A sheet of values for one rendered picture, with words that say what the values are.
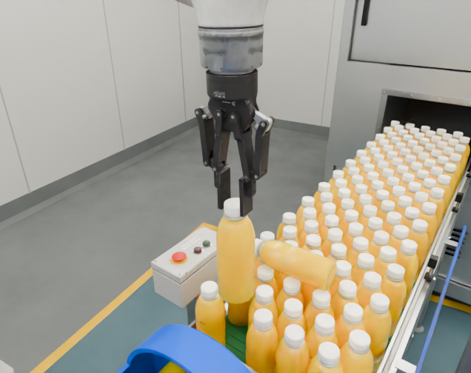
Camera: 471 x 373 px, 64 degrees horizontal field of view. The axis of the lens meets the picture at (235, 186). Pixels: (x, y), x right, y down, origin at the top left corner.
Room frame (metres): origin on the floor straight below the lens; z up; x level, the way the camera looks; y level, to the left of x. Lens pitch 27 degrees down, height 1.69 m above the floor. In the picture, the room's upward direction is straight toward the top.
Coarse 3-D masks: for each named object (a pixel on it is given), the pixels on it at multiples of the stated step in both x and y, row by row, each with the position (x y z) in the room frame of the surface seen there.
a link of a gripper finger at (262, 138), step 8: (264, 120) 0.52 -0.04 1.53; (272, 120) 0.53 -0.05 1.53; (264, 128) 0.51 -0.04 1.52; (256, 136) 0.52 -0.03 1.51; (264, 136) 0.52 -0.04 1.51; (256, 144) 0.52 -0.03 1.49; (264, 144) 0.52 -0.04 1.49; (256, 152) 0.52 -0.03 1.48; (264, 152) 0.53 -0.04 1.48; (256, 160) 0.52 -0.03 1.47; (264, 160) 0.53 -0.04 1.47; (256, 168) 0.52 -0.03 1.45; (264, 168) 0.53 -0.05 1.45; (256, 176) 0.52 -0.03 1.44
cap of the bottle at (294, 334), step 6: (294, 324) 0.54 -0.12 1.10; (288, 330) 0.53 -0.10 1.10; (294, 330) 0.53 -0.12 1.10; (300, 330) 0.53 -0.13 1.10; (288, 336) 0.51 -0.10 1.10; (294, 336) 0.51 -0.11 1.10; (300, 336) 0.51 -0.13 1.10; (288, 342) 0.51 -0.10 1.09; (294, 342) 0.50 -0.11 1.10; (300, 342) 0.51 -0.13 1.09
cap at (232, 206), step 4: (228, 200) 0.57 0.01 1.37; (232, 200) 0.57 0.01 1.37; (236, 200) 0.57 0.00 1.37; (224, 204) 0.55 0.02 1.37; (228, 204) 0.55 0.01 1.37; (232, 204) 0.55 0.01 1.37; (236, 204) 0.55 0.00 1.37; (224, 208) 0.55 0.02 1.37; (228, 208) 0.54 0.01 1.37; (232, 208) 0.54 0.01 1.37; (236, 208) 0.54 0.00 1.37; (224, 212) 0.56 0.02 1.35; (228, 212) 0.54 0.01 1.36; (232, 212) 0.54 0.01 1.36; (236, 212) 0.54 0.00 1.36; (232, 216) 0.54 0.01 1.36; (236, 216) 0.54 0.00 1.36; (240, 216) 0.54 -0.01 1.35
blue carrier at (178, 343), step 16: (160, 336) 0.42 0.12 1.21; (176, 336) 0.40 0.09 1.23; (192, 336) 0.40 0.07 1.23; (208, 336) 0.40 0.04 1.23; (144, 352) 0.40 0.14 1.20; (160, 352) 0.38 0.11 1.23; (176, 352) 0.37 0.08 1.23; (192, 352) 0.37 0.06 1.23; (208, 352) 0.37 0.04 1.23; (224, 352) 0.37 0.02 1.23; (128, 368) 0.42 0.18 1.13; (144, 368) 0.45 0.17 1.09; (160, 368) 0.46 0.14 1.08; (192, 368) 0.34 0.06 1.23; (208, 368) 0.35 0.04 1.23; (224, 368) 0.35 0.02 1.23; (240, 368) 0.36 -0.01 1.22
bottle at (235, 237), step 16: (224, 224) 0.54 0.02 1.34; (240, 224) 0.54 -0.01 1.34; (224, 240) 0.53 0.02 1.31; (240, 240) 0.53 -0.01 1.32; (224, 256) 0.53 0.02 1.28; (240, 256) 0.53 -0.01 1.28; (224, 272) 0.53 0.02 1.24; (240, 272) 0.53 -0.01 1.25; (224, 288) 0.53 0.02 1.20; (240, 288) 0.53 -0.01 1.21
